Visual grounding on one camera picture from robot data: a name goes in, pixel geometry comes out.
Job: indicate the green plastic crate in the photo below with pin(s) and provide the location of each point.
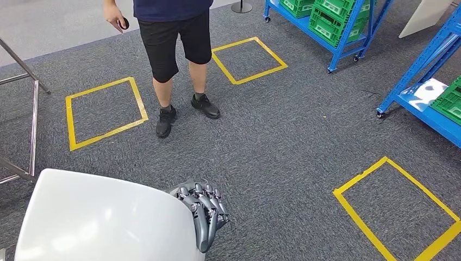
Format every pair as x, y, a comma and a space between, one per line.
324, 30
295, 7
450, 104
335, 5

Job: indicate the black handheld remote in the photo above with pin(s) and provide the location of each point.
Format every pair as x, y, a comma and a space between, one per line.
125, 22

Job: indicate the yellow floor tape outline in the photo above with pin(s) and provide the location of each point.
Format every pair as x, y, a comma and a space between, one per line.
71, 122
261, 75
360, 221

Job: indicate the white workbench table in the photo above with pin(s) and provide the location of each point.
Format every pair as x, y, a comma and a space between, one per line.
425, 16

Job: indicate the person's right hand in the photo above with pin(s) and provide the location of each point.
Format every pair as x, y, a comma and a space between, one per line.
111, 14

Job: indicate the person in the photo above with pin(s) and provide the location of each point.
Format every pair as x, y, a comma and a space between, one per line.
173, 39

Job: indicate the white plastic shell part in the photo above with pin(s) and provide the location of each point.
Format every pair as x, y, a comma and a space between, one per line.
101, 219

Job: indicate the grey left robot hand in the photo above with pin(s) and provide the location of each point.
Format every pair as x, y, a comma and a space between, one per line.
201, 205

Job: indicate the black stanchion base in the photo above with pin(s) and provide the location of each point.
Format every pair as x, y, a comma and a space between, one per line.
241, 8

